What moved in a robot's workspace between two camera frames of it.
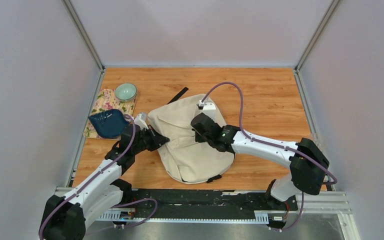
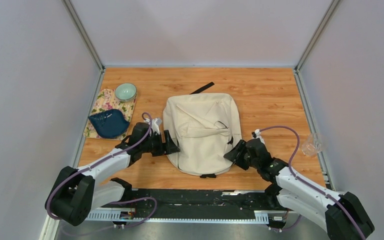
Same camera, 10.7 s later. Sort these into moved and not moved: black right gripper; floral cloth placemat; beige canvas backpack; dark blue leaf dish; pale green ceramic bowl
Moved: beige canvas backpack; black right gripper
Not moved: pale green ceramic bowl; floral cloth placemat; dark blue leaf dish
